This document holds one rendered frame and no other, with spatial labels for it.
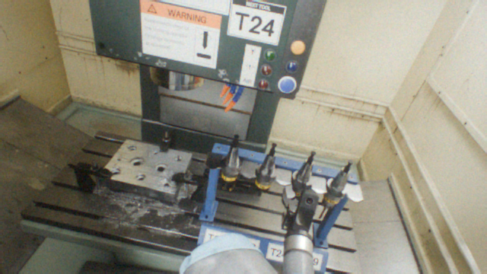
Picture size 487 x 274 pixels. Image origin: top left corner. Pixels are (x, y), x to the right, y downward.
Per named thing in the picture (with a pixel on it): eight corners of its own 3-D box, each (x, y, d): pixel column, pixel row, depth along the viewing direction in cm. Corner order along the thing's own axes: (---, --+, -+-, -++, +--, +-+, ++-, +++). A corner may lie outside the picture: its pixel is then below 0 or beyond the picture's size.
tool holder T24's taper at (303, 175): (308, 173, 91) (316, 157, 87) (310, 183, 87) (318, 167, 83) (294, 171, 90) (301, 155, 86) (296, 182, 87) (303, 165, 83)
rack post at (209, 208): (212, 223, 109) (221, 166, 91) (198, 220, 109) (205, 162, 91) (218, 202, 117) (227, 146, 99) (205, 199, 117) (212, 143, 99)
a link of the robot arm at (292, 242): (287, 245, 71) (319, 253, 71) (288, 229, 75) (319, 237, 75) (279, 260, 76) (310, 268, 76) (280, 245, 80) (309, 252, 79)
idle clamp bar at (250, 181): (262, 194, 124) (265, 184, 120) (202, 185, 123) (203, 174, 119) (261, 186, 128) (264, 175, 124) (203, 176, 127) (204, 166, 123)
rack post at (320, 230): (327, 249, 108) (360, 196, 91) (313, 246, 109) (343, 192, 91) (326, 227, 116) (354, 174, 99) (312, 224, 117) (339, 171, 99)
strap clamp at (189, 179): (202, 203, 116) (206, 176, 107) (170, 195, 116) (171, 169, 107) (205, 196, 118) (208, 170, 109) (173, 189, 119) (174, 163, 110)
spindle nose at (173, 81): (207, 70, 94) (210, 33, 87) (203, 95, 81) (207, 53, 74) (156, 63, 92) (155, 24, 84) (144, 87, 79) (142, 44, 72)
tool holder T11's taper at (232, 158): (240, 160, 91) (244, 144, 86) (235, 169, 87) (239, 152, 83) (227, 155, 91) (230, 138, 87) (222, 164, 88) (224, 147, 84)
